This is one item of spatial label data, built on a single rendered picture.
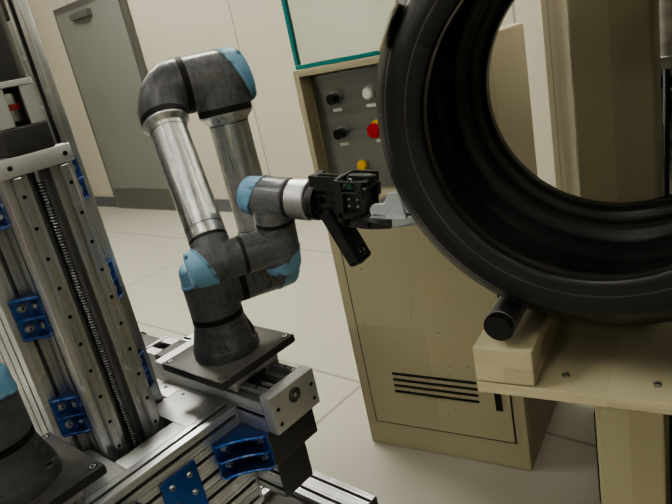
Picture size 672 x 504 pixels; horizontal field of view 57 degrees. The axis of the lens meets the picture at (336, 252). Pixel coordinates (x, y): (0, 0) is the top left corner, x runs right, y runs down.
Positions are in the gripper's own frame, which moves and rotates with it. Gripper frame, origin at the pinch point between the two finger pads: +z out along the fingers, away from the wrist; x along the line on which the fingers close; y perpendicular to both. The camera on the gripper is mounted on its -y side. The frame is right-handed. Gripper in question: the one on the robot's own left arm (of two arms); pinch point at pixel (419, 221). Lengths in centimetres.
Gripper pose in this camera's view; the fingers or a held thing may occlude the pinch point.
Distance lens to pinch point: 102.4
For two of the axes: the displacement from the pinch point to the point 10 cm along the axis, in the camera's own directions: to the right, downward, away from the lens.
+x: 4.8, -3.8, 7.9
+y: -0.9, -9.2, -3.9
